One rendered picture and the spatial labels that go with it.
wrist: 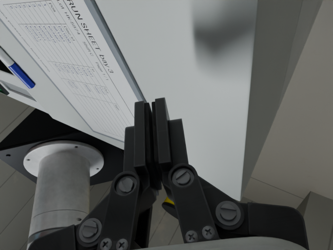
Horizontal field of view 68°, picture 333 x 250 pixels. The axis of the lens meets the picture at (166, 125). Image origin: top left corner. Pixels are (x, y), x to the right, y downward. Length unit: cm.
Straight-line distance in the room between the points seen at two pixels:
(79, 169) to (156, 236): 235
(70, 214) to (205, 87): 46
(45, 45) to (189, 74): 15
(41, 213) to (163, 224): 241
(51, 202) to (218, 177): 39
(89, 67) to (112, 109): 6
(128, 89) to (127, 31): 6
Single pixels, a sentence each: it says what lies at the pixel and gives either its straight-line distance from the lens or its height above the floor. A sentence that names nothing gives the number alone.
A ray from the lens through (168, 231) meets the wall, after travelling 291.
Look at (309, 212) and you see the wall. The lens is 228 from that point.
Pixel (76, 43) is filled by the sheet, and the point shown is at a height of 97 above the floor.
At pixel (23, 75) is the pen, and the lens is 39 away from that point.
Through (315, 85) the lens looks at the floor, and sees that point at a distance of 145.
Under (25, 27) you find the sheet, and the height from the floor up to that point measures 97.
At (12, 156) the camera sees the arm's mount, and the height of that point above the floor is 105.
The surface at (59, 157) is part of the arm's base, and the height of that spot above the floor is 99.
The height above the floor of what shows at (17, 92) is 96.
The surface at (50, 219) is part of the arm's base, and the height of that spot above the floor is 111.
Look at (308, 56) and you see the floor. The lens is 135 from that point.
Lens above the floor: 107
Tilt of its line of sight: 27 degrees down
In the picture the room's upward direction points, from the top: 146 degrees counter-clockwise
